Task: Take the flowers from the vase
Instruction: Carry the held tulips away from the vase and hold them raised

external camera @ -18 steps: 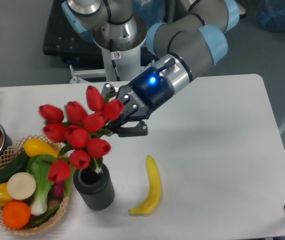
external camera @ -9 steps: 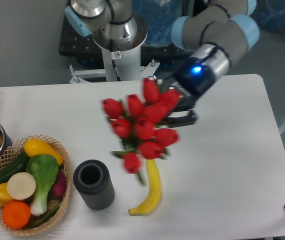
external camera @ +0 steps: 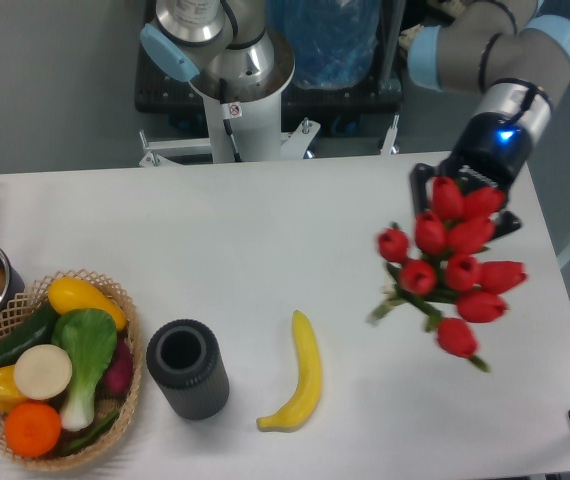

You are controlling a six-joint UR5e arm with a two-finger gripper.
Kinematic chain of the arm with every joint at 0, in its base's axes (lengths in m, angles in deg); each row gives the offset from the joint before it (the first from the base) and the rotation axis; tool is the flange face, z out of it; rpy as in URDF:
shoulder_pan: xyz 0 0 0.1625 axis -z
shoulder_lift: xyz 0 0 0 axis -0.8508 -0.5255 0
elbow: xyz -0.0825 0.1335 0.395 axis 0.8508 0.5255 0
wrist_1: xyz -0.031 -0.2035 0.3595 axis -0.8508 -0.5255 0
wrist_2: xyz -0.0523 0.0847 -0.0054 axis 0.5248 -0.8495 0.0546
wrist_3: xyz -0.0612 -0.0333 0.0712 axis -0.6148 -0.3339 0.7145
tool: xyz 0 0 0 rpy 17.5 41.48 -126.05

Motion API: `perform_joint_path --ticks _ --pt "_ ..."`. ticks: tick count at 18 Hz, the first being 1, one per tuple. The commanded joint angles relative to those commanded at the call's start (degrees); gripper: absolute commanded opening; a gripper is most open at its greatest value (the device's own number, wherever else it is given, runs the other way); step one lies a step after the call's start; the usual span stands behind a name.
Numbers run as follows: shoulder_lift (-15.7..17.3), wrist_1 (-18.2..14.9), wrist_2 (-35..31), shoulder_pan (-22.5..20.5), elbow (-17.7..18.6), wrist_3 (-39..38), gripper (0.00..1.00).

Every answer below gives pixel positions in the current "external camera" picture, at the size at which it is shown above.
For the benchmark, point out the red tulip bouquet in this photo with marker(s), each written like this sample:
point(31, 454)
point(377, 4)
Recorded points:
point(436, 269)

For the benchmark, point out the yellow banana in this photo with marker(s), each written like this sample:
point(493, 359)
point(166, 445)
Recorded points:
point(294, 413)

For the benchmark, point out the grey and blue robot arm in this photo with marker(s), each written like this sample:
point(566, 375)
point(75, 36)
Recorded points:
point(517, 59)

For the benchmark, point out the woven wicker basket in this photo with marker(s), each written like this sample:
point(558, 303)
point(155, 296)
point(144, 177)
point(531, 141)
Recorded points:
point(18, 310)

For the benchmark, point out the blue plastic bag on cart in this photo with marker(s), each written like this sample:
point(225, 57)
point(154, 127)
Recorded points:
point(333, 41)

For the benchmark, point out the dark green cucumber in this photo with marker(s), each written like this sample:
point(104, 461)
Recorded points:
point(35, 330)

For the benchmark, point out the yellow bell pepper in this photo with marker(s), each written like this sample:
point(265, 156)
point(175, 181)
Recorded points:
point(10, 395)

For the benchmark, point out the green bean pod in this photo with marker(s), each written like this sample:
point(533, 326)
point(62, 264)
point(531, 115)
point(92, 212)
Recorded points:
point(91, 436)

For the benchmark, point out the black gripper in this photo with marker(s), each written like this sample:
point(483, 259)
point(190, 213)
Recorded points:
point(491, 151)

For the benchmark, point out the purple sweet potato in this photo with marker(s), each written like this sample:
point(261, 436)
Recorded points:
point(118, 376)

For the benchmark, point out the orange fruit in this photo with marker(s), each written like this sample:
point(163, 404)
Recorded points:
point(32, 429)

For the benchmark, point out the yellow squash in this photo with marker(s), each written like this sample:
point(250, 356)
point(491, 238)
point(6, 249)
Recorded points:
point(67, 294)

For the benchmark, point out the dark grey ribbed vase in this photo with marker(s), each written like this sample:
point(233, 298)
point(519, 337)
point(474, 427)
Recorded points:
point(185, 361)

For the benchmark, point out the green bok choy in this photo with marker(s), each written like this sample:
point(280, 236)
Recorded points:
point(89, 337)

